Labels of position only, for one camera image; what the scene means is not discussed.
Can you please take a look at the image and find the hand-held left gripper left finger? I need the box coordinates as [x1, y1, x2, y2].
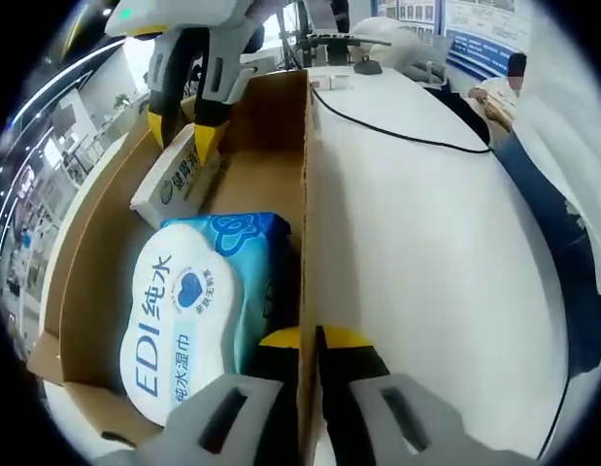
[101, 325, 306, 466]

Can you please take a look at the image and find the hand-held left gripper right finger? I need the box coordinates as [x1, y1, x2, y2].
[317, 325, 482, 466]

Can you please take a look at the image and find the brown cardboard shoe box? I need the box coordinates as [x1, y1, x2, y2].
[26, 67, 326, 462]

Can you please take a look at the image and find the white medicine box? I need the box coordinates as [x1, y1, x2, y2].
[128, 123, 232, 228]

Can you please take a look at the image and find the blue soft wet wipes pack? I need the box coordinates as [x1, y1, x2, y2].
[117, 211, 293, 429]

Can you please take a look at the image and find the small white box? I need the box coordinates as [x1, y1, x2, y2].
[312, 74, 353, 91]

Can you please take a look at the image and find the black tripod stand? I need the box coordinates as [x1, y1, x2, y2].
[278, 0, 393, 67]

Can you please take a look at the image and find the person's white shirt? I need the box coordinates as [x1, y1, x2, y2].
[513, 80, 601, 295]

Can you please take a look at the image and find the black hanging cable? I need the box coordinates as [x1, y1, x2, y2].
[536, 373, 572, 449]

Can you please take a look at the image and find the long black table cable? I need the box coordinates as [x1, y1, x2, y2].
[309, 86, 494, 154]

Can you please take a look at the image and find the blue wall poster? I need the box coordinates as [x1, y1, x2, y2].
[445, 0, 533, 83]

